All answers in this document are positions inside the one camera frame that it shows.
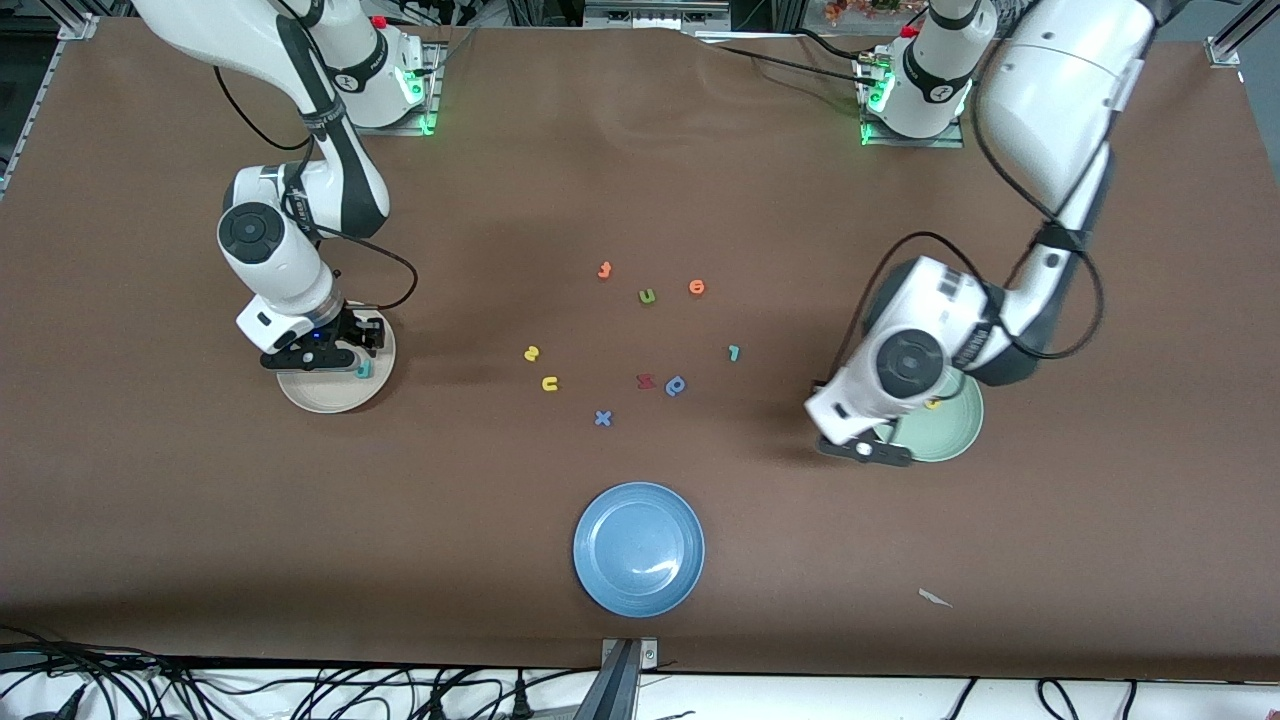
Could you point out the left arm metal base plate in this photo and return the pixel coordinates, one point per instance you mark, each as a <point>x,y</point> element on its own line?
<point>900,142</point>

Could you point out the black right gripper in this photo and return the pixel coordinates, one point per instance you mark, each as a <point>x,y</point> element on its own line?
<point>352,325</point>

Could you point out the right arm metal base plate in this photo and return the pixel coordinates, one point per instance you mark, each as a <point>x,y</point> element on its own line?
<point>433,85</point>

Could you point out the grey metal equipment box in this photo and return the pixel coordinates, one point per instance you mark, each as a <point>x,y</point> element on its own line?
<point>655,12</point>

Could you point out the beige brown plate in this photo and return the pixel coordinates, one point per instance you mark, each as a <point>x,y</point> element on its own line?
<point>330,392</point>

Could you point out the grey metal bracket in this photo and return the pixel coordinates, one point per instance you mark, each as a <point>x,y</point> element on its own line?
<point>648,655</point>

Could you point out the aluminium frame rail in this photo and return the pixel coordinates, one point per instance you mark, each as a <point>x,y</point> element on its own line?
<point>1225,45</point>
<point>82,27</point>

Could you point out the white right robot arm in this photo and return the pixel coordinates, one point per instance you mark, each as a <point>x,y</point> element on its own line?
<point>290,270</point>

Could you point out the white paper scrap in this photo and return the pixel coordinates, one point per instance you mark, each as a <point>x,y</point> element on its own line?
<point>932,597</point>

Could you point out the black camera stand pole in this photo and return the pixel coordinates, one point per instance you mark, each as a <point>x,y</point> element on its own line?
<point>612,690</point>

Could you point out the light green plate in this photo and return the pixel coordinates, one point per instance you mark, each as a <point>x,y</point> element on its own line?
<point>950,430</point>

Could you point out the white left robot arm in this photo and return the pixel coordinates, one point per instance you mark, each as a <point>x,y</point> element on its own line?
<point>1050,100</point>

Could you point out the orange dried plant decoration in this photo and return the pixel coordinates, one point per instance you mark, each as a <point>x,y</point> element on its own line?
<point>860,8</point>

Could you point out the blue letter p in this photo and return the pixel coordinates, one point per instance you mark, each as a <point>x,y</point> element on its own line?
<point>676,386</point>

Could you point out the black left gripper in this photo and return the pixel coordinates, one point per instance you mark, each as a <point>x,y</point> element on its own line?
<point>893,422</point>

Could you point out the blue plate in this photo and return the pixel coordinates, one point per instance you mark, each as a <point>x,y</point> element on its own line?
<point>638,549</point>

